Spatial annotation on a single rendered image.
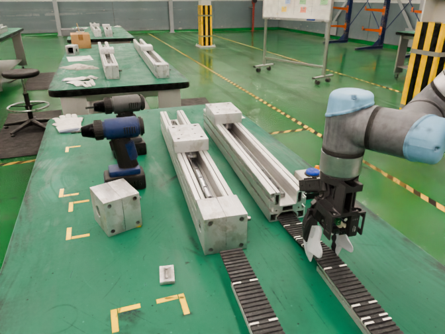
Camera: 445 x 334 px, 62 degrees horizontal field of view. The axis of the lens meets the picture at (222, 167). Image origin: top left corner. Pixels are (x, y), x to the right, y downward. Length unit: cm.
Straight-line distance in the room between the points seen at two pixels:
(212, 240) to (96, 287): 26
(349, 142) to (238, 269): 33
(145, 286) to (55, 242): 29
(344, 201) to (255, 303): 24
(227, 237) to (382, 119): 42
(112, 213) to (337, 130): 55
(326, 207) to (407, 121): 22
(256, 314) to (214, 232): 22
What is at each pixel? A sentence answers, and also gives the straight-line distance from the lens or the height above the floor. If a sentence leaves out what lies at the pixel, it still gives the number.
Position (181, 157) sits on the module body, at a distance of 114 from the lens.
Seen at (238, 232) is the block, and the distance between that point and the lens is 85.
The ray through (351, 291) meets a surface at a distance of 76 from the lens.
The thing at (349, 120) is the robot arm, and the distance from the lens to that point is 66.
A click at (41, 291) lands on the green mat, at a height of 78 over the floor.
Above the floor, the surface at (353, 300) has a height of 81.
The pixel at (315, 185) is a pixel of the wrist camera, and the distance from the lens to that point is 77.
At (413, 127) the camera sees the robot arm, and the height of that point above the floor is 113.
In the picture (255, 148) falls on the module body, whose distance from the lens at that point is 123.
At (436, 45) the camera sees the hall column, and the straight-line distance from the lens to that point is 397.
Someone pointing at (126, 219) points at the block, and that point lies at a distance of 95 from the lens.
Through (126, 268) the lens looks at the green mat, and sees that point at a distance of 85.
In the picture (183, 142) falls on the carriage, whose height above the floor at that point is 90.
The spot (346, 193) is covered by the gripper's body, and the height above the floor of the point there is 100.
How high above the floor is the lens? 131
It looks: 25 degrees down
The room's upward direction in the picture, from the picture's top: straight up
